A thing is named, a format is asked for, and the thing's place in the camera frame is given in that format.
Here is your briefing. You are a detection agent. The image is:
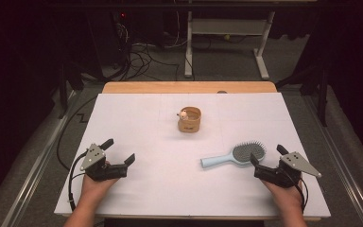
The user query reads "white hanging cable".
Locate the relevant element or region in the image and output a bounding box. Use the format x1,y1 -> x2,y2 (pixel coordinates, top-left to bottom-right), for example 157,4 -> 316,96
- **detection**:
164,10 -> 188,50

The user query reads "long black floor cable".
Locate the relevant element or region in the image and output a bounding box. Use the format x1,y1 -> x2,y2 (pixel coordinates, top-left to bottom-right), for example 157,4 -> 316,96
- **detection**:
56,96 -> 98,171

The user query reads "white table cover board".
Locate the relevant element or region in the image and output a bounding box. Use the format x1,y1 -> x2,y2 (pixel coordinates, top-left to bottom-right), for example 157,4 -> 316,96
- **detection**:
54,92 -> 332,218

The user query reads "aluminium floor rail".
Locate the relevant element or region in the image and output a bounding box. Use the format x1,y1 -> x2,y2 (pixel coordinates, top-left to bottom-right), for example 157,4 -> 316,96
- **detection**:
0,89 -> 78,227
301,94 -> 363,227

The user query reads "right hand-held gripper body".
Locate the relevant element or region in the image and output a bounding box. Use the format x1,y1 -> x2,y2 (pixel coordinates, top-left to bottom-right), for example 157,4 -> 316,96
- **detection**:
253,151 -> 322,189

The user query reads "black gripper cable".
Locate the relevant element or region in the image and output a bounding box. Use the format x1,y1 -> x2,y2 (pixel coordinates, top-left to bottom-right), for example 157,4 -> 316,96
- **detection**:
67,150 -> 89,212
291,176 -> 309,214

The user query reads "dark metal stand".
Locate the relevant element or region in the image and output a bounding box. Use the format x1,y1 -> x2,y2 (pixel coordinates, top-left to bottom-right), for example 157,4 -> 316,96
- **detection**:
58,62 -> 86,119
275,62 -> 329,127

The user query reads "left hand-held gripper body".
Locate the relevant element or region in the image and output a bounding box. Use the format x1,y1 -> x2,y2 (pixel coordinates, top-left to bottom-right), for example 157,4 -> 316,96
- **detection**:
79,143 -> 129,183

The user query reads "wooden table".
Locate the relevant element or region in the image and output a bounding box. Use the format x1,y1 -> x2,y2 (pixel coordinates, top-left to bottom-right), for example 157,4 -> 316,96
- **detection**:
61,80 -> 322,221

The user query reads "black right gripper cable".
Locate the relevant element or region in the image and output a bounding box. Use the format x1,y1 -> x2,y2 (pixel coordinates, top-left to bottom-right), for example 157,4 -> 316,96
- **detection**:
291,176 -> 309,214

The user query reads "person's left hand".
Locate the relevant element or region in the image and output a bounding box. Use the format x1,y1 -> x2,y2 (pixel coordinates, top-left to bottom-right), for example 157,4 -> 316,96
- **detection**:
79,160 -> 120,202

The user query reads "person's right hand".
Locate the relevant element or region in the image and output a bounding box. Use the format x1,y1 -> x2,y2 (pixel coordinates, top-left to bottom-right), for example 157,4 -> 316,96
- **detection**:
260,179 -> 305,213

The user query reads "white metal desk frame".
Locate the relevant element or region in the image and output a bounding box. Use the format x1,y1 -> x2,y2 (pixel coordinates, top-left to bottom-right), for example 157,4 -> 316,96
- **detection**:
183,10 -> 270,80

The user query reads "dark curtain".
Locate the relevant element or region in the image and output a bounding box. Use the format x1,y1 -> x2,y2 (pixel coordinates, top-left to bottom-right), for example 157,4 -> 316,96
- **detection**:
327,0 -> 363,171
0,0 -> 61,216

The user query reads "bundle of black floor cables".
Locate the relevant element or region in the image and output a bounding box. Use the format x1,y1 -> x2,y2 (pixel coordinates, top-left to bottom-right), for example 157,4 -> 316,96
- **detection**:
112,41 -> 183,82

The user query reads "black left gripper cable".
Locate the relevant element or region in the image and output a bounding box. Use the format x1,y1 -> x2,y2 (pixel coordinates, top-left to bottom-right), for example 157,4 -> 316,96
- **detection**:
67,150 -> 89,212

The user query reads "light blue hairbrush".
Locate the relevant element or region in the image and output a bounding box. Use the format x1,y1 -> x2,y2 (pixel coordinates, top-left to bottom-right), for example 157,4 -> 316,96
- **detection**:
200,140 -> 267,169

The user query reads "dark computer tower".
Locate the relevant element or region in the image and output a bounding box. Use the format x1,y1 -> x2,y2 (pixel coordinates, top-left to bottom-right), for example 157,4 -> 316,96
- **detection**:
88,9 -> 130,70

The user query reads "wooden cup with animal figure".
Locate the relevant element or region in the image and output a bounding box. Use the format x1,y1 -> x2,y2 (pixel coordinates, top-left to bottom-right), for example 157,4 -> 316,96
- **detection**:
176,106 -> 202,133

